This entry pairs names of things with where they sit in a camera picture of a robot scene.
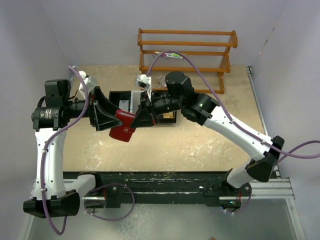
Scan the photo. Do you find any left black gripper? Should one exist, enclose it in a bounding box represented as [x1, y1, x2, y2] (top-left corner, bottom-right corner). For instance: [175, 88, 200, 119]
[63, 85, 123, 130]

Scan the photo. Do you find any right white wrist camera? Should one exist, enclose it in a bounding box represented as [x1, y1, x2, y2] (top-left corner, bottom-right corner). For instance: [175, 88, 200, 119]
[134, 74, 152, 100]

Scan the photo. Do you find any wooden three-tier shelf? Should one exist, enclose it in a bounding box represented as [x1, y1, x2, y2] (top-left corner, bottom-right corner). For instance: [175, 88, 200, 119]
[136, 28, 238, 95]

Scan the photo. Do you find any red leather card holder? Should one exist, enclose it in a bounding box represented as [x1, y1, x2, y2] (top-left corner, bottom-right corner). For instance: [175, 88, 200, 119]
[109, 109, 136, 143]

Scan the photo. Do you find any bundle of coloured pens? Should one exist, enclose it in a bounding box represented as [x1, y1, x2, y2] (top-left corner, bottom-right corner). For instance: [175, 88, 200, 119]
[152, 51, 184, 60]

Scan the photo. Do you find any small grey box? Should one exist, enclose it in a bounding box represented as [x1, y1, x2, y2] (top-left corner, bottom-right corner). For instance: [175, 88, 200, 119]
[157, 76, 167, 88]

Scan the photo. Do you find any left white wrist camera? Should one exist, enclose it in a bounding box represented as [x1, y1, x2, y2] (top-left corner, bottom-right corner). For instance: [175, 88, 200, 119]
[78, 71, 98, 98]

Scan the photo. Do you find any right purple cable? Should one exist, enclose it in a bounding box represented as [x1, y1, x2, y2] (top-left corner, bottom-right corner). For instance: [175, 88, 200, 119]
[147, 50, 320, 216]

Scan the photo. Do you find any yellow card stack in tray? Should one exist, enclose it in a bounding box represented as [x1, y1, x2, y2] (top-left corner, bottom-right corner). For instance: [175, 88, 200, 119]
[163, 112, 175, 119]

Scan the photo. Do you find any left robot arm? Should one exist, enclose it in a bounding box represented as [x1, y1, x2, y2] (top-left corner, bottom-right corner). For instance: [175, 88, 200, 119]
[23, 79, 123, 218]

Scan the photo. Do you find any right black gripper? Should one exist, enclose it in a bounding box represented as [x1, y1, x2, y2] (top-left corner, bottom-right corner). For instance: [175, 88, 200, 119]
[130, 90, 184, 127]

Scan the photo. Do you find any grey card in tray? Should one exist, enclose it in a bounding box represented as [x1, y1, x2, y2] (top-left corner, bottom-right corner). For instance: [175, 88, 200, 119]
[119, 99, 130, 112]

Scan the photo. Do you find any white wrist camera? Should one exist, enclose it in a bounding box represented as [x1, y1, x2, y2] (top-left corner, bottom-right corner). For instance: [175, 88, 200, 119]
[78, 71, 98, 98]
[134, 74, 152, 100]

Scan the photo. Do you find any black and white organiser tray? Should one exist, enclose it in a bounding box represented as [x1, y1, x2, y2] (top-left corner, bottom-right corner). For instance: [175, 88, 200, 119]
[108, 90, 177, 124]

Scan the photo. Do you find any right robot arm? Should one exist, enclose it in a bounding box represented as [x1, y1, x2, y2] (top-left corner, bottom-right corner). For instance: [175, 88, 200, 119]
[130, 71, 285, 196]

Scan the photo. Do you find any aluminium frame rail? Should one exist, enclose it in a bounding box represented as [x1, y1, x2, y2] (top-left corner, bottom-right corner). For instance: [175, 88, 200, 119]
[250, 178, 295, 199]

